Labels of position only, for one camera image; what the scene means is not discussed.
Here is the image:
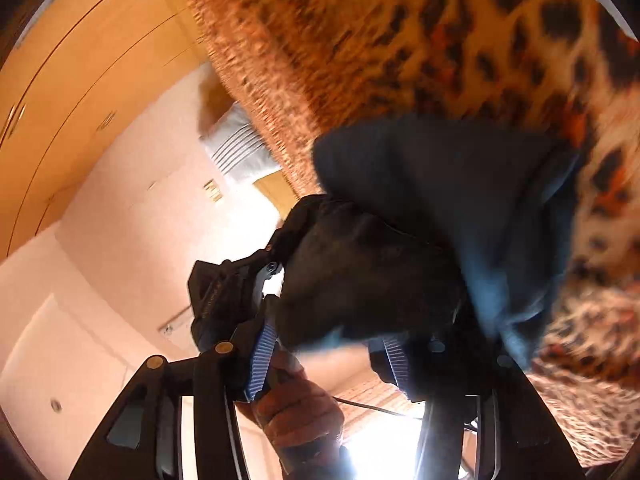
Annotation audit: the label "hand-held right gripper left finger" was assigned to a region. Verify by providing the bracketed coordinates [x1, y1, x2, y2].
[67, 322, 280, 480]

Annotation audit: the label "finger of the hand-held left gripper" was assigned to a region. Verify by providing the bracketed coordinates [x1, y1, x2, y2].
[267, 195, 331, 277]

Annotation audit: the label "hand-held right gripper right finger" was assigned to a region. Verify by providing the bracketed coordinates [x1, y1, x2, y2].
[370, 336, 586, 480]

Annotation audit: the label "blue denim pants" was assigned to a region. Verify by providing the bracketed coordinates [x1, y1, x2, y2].
[280, 112, 583, 372]

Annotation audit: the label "person's left hand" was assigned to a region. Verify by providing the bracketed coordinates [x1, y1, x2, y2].
[235, 351, 347, 462]

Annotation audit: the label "light wooden headboard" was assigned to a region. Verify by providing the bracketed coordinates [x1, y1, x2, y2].
[252, 170, 301, 222]

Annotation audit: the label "orange patterned curtain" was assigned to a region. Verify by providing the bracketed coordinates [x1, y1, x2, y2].
[330, 375, 426, 418]

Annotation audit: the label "grey striped pillow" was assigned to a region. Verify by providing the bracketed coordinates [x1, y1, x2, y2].
[199, 102, 281, 188]

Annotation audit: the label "leopard print bed cover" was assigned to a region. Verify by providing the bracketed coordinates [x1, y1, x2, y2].
[177, 0, 640, 466]

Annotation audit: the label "light wooden wardrobe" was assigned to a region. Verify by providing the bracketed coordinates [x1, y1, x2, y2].
[0, 0, 211, 261]

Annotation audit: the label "thin black cable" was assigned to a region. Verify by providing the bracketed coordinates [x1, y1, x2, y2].
[332, 395, 402, 418]

